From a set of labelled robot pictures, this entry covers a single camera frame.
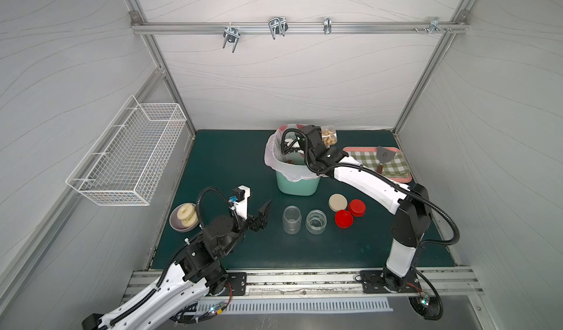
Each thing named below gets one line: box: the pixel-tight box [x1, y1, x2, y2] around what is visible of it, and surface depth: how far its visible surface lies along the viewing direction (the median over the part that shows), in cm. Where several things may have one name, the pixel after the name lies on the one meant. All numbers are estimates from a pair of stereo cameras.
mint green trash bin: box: [275, 170, 321, 196], surface depth 95 cm
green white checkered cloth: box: [347, 151, 411, 178], surface depth 108 cm
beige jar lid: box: [328, 193, 349, 212], surface depth 95 cm
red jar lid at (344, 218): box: [334, 209, 355, 229], surface depth 89 cm
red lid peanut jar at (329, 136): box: [321, 126, 338, 149], surface depth 79 cm
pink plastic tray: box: [343, 146, 412, 184], surface depth 109 cm
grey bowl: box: [168, 202, 200, 233], surface depth 86 cm
